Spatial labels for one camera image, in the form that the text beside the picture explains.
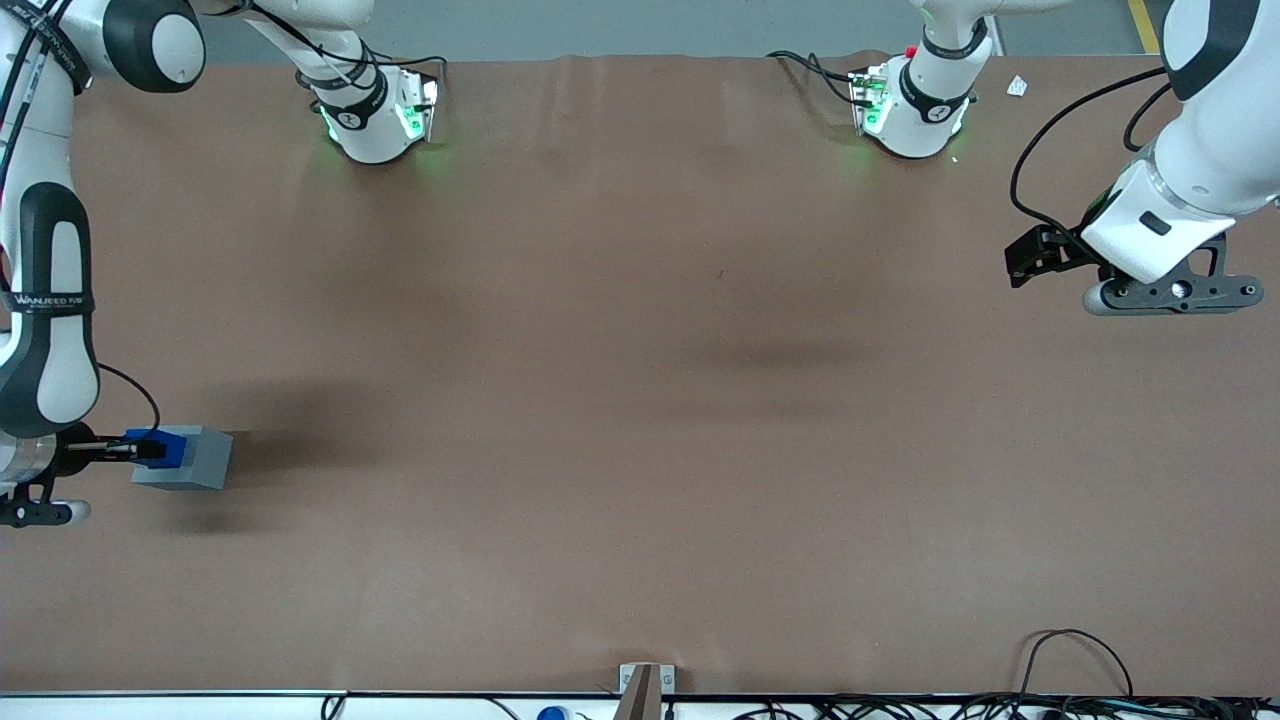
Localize long black left wrist cable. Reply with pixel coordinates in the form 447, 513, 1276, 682
1009, 66, 1171, 263

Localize black tangled cable bundle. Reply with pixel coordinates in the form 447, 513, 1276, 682
735, 694, 1280, 720

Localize black left arm base cable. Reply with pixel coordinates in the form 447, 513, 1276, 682
766, 49, 863, 107

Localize gray square base block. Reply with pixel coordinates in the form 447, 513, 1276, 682
131, 426, 235, 493

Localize short black left wrist cable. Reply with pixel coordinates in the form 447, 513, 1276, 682
1122, 83, 1173, 154

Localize black arm base cable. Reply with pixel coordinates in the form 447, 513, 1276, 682
240, 0, 448, 106
766, 49, 863, 107

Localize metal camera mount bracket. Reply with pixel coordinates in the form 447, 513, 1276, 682
618, 662, 677, 720

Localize black right arm base cable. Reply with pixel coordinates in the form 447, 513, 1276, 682
240, 0, 448, 106

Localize brown table cover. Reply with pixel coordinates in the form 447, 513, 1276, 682
0, 50, 1280, 697

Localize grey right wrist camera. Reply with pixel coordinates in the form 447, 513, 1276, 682
0, 478, 92, 529

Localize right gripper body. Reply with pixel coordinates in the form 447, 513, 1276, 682
0, 424, 98, 492

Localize blue plastic part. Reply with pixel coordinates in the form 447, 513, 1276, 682
123, 426, 188, 472

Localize black looped cable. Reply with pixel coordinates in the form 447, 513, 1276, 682
1018, 629, 1135, 701

